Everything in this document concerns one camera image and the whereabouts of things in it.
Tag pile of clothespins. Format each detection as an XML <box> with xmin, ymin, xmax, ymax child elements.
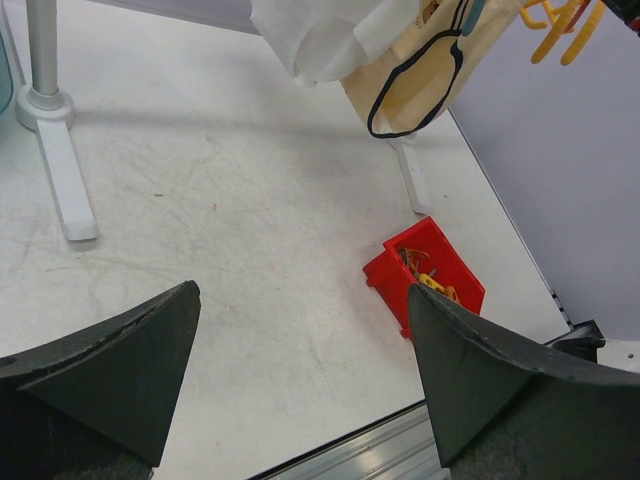
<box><xmin>398</xmin><ymin>248</ymin><xmax>460</xmax><ymax>304</ymax></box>

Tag yellow hanger inner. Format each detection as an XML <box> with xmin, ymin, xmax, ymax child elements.
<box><xmin>519</xmin><ymin>0</ymin><xmax>583</xmax><ymax>64</ymax></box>

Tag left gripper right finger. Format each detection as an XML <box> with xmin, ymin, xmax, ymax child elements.
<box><xmin>408</xmin><ymin>283</ymin><xmax>639</xmax><ymax>479</ymax></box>

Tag teal laundry basket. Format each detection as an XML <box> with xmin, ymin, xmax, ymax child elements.
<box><xmin>0</xmin><ymin>37</ymin><xmax>14</xmax><ymax>113</ymax></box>

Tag red clothespin bin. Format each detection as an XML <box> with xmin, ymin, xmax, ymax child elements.
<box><xmin>363</xmin><ymin>216</ymin><xmax>485</xmax><ymax>339</ymax></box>

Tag yellow hanger outer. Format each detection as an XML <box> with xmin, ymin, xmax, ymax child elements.
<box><xmin>560</xmin><ymin>1</ymin><xmax>605</xmax><ymax>66</ymax></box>

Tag aluminium frame rail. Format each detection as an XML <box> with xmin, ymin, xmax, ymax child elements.
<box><xmin>256</xmin><ymin>401</ymin><xmax>451</xmax><ymax>479</ymax></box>

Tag yellow hanger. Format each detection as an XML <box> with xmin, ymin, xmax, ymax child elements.
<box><xmin>519</xmin><ymin>0</ymin><xmax>583</xmax><ymax>64</ymax></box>
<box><xmin>560</xmin><ymin>1</ymin><xmax>605</xmax><ymax>66</ymax></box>

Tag white underwear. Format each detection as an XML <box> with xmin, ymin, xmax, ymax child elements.
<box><xmin>251</xmin><ymin>0</ymin><xmax>422</xmax><ymax>85</ymax></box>

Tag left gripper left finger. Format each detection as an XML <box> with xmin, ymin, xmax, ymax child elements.
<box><xmin>1</xmin><ymin>280</ymin><xmax>201</xmax><ymax>479</ymax></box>

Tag white clothes rack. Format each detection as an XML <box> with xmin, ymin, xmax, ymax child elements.
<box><xmin>14</xmin><ymin>0</ymin><xmax>435</xmax><ymax>242</ymax></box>

